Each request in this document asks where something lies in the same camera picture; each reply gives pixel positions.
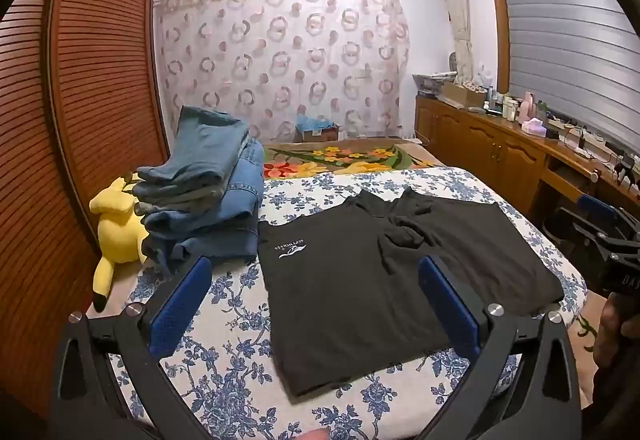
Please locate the small cardboard box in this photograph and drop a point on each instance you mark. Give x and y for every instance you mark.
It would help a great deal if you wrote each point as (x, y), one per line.
(322, 134)

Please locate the pink bottle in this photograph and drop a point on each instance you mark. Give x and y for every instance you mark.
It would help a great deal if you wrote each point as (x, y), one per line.
(527, 107)

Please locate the white bottle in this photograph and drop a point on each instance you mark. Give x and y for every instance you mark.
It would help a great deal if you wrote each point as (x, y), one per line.
(510, 108)

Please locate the grey window blind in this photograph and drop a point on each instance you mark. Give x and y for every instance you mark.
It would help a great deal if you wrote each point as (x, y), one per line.
(570, 44)

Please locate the blue denim folded jeans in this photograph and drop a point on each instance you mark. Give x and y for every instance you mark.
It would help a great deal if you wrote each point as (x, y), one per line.
(245, 180)

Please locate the blue cloth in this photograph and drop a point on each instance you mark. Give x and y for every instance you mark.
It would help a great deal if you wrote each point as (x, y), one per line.
(315, 122)

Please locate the dark blue folded jeans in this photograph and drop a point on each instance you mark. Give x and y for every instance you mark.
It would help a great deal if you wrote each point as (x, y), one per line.
(210, 235)

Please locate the white power strip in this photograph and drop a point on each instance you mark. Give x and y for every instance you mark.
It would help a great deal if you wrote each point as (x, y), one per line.
(587, 144)

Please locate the pink tissue box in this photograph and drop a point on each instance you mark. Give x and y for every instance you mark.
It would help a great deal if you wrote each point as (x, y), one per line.
(532, 127)

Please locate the beige window curtain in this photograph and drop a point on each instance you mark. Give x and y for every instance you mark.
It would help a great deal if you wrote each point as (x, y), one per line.
(457, 9)

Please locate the black pants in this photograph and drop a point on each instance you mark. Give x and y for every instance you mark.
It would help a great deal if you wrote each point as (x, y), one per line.
(350, 295)

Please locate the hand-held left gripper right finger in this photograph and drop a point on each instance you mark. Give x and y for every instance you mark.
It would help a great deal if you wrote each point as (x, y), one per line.
(450, 305)

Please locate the light blue folded jeans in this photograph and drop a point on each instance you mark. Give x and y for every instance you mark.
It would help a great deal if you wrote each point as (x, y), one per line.
(200, 144)

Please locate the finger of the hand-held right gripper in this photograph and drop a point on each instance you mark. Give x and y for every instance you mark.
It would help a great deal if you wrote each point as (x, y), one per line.
(595, 207)
(575, 232)

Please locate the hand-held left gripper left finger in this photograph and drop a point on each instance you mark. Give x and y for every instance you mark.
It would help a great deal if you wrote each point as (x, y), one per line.
(180, 305)

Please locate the blue floral bedsheet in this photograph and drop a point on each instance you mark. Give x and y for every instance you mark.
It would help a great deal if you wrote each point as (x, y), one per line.
(225, 345)

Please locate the yellow plush toy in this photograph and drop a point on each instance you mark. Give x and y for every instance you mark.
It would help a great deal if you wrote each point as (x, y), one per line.
(120, 230)

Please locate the wooden louvered wardrobe door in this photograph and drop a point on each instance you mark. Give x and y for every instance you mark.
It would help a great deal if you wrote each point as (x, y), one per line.
(110, 69)
(35, 169)

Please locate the open cardboard box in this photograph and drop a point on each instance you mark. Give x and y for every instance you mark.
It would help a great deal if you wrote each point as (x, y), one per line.
(462, 94)

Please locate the person's right hand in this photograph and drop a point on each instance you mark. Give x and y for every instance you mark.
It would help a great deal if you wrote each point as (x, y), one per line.
(615, 325)

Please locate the wooden cabinet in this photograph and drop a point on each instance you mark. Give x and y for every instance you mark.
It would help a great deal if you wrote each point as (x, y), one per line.
(475, 139)

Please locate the person's right forearm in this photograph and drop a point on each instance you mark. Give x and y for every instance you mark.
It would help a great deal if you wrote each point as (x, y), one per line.
(615, 400)

